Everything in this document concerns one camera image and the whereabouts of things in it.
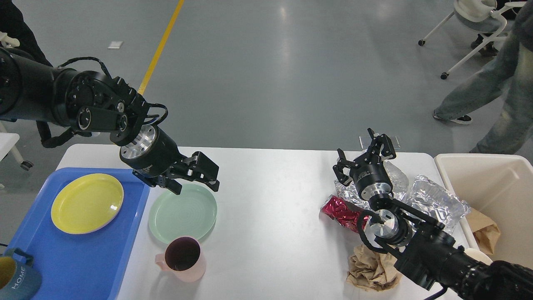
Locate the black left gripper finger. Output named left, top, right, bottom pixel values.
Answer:
left=156, top=173, right=183, bottom=195
left=177, top=151, right=220, bottom=192

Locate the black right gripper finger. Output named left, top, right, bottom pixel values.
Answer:
left=333, top=149, right=359, bottom=186
left=362, top=128, right=397, bottom=164

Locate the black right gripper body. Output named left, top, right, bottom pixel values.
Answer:
left=350, top=156, right=393, bottom=201

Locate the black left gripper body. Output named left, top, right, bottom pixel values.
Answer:
left=120, top=125, right=184, bottom=187

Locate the light green plate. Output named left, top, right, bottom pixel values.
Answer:
left=148, top=184, right=217, bottom=244

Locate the pink mug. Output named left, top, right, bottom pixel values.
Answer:
left=154, top=237, right=207, bottom=283

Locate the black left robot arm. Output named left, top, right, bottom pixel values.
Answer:
left=1, top=48, right=220, bottom=195

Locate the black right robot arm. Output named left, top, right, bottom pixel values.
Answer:
left=333, top=128, right=533, bottom=300

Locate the crumpled aluminium foil sheet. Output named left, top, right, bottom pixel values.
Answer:
left=334, top=161, right=410, bottom=210

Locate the crushed red can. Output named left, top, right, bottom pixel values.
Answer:
left=319, top=194, right=369, bottom=233

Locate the aluminium foil tray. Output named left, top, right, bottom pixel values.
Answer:
left=403, top=175, right=471, bottom=234

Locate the yellow plate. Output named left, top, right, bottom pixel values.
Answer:
left=51, top=173, right=125, bottom=234

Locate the crumpled brown paper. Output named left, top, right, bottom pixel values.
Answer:
left=345, top=245, right=402, bottom=292

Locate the beige waste bin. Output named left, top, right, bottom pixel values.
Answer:
left=435, top=153, right=533, bottom=268

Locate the person in blue jeans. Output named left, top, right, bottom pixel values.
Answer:
left=433, top=0, right=533, bottom=155

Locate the brown paper in bin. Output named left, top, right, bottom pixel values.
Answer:
left=466, top=208, right=501, bottom=255

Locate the blue plastic tray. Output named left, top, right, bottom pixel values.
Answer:
left=8, top=167, right=150, bottom=300

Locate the white paper cup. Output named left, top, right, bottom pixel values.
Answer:
left=464, top=247, right=493, bottom=265

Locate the seated person in black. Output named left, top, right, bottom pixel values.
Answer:
left=470, top=0, right=521, bottom=57

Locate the small white side table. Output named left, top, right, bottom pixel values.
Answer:
left=0, top=132, right=20, bottom=161

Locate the white chair right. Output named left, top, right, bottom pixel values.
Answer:
left=418, top=0, right=526, bottom=80

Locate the white chair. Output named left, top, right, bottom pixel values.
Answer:
left=0, top=32, right=34, bottom=171
left=418, top=0, right=526, bottom=80

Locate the blue HOME mug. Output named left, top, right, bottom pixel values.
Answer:
left=0, top=247, right=42, bottom=300

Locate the white chair left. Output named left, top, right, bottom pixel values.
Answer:
left=0, top=32, right=34, bottom=171

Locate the person in grey sweater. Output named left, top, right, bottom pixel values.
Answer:
left=0, top=0, right=52, bottom=67

